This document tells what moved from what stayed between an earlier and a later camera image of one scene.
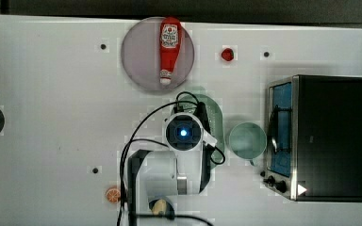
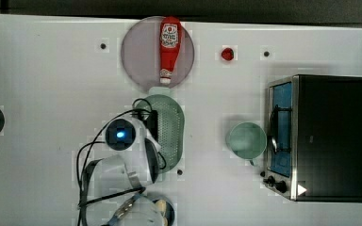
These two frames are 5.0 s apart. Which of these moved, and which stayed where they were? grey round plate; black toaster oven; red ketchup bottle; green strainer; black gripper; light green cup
Moved: black gripper; green strainer
Stayed: grey round plate; black toaster oven; light green cup; red ketchup bottle
